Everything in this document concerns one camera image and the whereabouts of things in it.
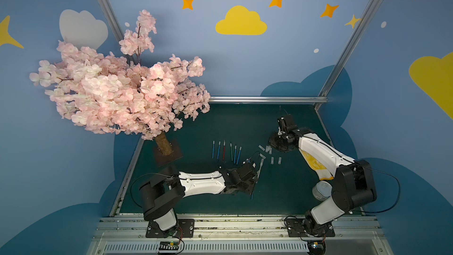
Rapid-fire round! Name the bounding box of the pink artificial blossom tree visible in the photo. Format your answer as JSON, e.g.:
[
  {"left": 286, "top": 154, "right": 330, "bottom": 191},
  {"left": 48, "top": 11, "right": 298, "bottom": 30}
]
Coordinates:
[{"left": 29, "top": 10, "right": 210, "bottom": 155}]

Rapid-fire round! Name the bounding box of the left slanted aluminium frame post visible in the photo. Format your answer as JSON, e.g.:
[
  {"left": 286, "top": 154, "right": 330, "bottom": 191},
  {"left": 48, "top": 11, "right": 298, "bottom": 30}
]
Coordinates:
[{"left": 97, "top": 0, "right": 123, "bottom": 42}]

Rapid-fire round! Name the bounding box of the left green circuit board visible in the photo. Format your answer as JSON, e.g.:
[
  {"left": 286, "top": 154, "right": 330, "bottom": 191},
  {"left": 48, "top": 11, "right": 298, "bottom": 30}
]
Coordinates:
[{"left": 157, "top": 241, "right": 182, "bottom": 255}]

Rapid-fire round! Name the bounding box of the green carving knife capped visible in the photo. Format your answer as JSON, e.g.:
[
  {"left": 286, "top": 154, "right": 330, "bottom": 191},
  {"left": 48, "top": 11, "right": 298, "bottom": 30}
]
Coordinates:
[{"left": 230, "top": 143, "right": 234, "bottom": 162}]

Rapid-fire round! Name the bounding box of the yellow work glove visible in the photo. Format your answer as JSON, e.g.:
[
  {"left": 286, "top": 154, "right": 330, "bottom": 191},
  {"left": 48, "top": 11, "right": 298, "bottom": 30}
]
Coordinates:
[{"left": 299, "top": 150, "right": 334, "bottom": 181}]

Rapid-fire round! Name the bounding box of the right round green circuit board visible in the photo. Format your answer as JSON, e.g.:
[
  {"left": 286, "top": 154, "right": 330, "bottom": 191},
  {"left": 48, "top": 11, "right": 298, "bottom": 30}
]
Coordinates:
[{"left": 307, "top": 241, "right": 326, "bottom": 255}]

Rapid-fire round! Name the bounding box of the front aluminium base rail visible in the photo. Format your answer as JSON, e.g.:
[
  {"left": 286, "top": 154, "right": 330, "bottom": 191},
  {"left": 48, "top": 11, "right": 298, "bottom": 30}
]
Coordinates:
[{"left": 87, "top": 214, "right": 393, "bottom": 255}]

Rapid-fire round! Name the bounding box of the horizontal aluminium frame rail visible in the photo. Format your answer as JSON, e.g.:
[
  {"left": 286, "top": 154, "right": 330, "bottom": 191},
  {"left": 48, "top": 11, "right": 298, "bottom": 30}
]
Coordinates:
[{"left": 210, "top": 96, "right": 328, "bottom": 105}]

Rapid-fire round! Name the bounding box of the dark square tree base plate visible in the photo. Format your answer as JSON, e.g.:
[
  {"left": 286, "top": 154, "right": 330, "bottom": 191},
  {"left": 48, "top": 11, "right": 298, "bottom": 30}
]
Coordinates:
[{"left": 153, "top": 139, "right": 183, "bottom": 167}]

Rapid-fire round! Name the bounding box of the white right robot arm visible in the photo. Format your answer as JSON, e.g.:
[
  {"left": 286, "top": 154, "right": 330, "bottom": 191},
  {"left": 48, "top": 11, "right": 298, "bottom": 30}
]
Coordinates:
[{"left": 268, "top": 115, "right": 377, "bottom": 230}]

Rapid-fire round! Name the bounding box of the slanted aluminium frame post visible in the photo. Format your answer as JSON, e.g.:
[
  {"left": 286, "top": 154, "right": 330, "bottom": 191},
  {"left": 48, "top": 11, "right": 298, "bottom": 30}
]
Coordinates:
[
  {"left": 97, "top": 0, "right": 123, "bottom": 42},
  {"left": 314, "top": 0, "right": 383, "bottom": 112}
]

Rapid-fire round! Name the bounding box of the right slanted aluminium frame post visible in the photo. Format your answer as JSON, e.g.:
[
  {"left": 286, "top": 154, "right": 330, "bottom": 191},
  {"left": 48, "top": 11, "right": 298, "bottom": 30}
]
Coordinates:
[{"left": 314, "top": 0, "right": 383, "bottom": 112}]

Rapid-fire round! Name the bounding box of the short blue carving knife capped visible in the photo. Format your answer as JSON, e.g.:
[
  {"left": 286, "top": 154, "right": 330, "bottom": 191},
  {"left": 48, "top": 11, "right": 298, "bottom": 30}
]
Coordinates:
[{"left": 236, "top": 146, "right": 242, "bottom": 165}]

